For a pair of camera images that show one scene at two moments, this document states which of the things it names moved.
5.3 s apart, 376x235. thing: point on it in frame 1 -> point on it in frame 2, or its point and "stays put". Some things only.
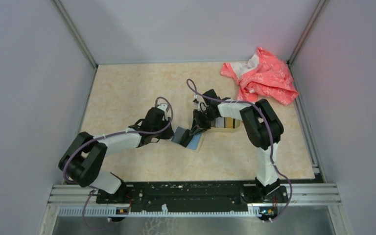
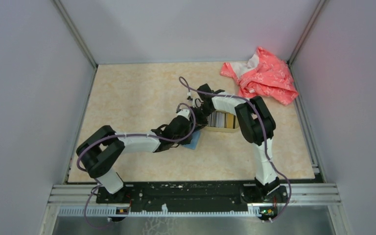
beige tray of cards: (225, 124) stays put
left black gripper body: (165, 134) -> (185, 140)
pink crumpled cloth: (264, 75) stays put
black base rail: (149, 196) stays put
